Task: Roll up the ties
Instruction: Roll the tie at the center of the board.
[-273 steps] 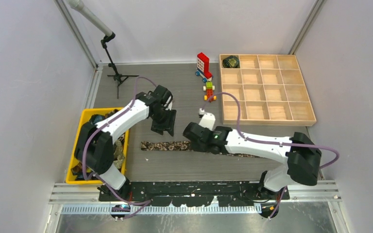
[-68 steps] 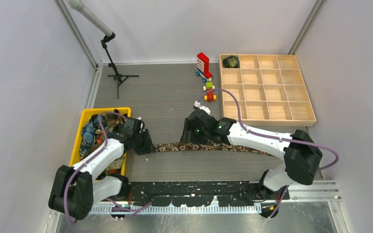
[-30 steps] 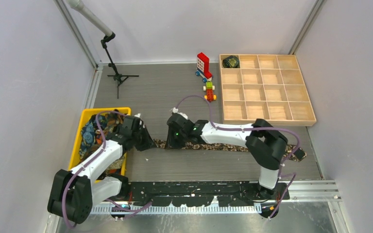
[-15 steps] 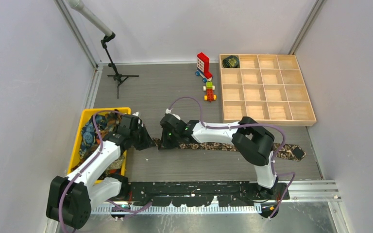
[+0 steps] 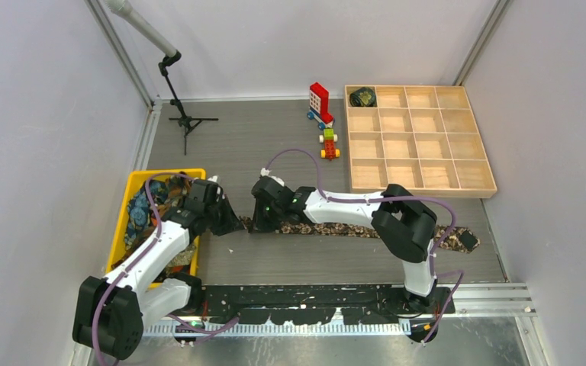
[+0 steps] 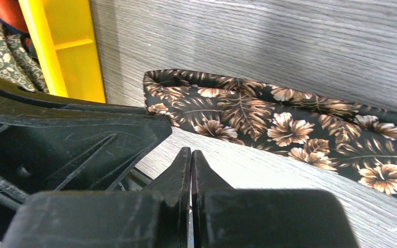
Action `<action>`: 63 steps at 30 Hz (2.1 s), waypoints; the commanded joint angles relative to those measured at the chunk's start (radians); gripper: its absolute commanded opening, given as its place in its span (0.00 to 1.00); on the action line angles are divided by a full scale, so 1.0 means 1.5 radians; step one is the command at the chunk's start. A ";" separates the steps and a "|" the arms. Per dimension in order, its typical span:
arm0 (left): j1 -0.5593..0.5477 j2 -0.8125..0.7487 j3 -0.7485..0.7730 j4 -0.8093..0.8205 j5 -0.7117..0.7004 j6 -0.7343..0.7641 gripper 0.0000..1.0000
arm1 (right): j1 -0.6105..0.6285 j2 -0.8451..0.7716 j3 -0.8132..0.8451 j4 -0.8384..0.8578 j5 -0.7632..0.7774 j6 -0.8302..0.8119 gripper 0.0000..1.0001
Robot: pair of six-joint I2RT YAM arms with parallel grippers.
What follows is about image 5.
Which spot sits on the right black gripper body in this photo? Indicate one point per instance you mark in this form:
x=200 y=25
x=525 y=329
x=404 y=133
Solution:
x=267 y=219

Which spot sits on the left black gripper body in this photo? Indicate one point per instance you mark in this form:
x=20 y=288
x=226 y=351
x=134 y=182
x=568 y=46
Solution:
x=220 y=221

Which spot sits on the red yellow toy block car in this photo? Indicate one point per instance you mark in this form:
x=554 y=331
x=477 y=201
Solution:
x=328 y=141

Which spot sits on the brown floral tie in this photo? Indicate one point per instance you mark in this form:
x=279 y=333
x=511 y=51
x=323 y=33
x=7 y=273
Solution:
x=458 y=239

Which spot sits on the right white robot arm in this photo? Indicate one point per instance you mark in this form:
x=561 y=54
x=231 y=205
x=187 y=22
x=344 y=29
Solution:
x=404 y=224

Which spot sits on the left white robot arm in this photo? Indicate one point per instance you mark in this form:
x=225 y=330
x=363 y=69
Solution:
x=112 y=312

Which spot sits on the pile of ties in bin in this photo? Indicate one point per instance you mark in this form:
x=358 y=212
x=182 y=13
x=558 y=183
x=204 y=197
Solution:
x=169 y=191

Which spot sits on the yellow plastic bin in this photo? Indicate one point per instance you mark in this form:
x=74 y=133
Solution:
x=121 y=222

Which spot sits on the black microphone stand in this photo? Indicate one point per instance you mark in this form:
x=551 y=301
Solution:
x=184 y=120

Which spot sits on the red white toy block tower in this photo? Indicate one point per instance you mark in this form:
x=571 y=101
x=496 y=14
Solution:
x=319 y=106

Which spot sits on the rolled dark green tie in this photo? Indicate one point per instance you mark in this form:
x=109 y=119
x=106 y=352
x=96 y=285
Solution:
x=363 y=97

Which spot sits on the wooden compartment tray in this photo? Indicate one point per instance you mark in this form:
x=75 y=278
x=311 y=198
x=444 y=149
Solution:
x=423 y=137

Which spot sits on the grey microphone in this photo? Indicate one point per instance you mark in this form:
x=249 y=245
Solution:
x=125 y=10

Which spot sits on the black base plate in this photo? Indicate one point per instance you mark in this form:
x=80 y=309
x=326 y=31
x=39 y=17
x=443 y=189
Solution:
x=360 y=304

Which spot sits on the aluminium frame rail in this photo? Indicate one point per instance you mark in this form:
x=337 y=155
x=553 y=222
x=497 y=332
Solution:
x=481 y=299

